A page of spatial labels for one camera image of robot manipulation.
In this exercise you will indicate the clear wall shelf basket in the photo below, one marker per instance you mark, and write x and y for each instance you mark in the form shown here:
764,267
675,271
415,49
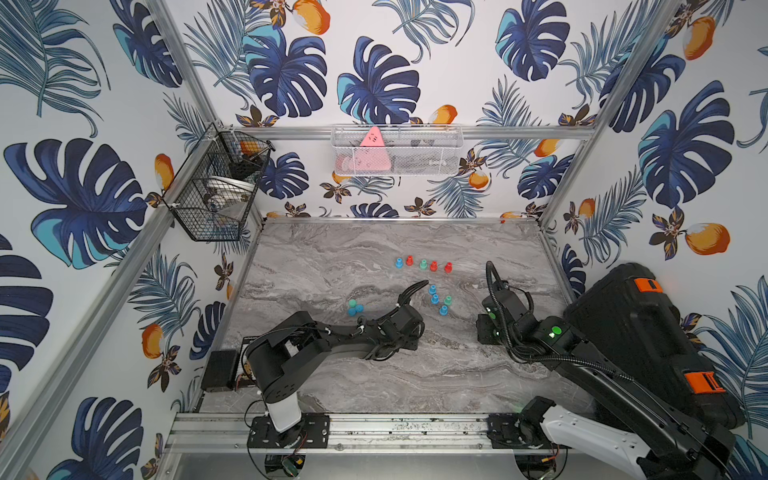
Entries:
415,150

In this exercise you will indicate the black card with labels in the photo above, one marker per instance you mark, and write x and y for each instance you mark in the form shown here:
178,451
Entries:
245,367

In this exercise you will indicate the black plastic tool case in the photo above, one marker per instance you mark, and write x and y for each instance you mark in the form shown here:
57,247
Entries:
631,321

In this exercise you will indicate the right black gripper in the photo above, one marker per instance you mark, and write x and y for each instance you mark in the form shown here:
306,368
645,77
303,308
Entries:
481,328

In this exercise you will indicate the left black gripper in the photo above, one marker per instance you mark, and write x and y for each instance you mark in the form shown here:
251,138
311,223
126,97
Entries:
405,312

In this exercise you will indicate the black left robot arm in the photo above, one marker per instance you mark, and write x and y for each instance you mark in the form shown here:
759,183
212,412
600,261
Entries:
284,358

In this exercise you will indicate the pink triangular object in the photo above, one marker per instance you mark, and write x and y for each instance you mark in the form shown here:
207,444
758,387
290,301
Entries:
371,156

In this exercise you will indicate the white items in wire basket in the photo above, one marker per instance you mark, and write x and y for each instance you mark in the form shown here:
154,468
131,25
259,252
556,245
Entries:
228,197

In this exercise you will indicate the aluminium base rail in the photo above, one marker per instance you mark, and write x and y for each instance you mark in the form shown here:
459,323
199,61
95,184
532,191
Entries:
398,433

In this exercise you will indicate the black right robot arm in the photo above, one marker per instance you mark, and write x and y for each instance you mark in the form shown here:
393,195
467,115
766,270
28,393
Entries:
656,441

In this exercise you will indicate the black wire basket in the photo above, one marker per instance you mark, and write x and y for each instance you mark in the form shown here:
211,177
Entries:
219,152

